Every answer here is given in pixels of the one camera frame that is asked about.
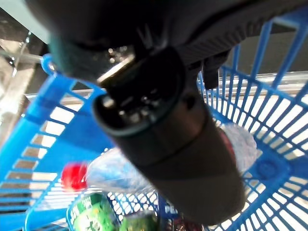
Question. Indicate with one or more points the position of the water bottle red label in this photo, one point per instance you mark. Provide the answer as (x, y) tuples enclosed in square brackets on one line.
[(115, 173)]

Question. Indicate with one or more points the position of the blue plastic shopping basket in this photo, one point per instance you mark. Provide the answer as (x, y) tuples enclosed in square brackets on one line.
[(79, 142)]

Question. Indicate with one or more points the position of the Pepsi bottle blue label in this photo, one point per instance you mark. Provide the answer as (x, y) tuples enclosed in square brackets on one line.
[(170, 209)]

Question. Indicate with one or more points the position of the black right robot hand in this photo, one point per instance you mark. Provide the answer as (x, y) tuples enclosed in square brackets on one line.
[(168, 144)]

